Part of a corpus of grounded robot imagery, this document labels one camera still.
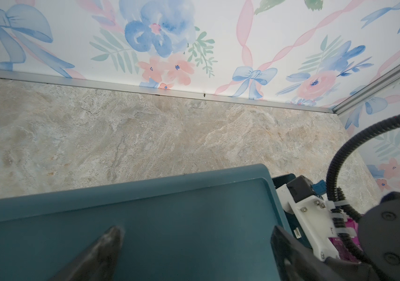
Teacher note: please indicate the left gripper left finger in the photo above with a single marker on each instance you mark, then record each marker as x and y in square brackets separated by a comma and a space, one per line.
[98, 261]

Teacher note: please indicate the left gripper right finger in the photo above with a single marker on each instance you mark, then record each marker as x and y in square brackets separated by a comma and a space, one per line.
[296, 263]

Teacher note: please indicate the teal drawer cabinet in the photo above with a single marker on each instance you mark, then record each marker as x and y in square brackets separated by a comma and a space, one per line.
[210, 226]

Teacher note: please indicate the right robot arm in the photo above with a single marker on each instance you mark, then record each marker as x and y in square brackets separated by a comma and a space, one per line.
[379, 236]

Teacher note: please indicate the purple snack bag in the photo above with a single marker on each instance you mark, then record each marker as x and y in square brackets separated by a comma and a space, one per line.
[344, 254]

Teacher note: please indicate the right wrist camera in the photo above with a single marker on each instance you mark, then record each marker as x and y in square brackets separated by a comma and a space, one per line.
[316, 219]

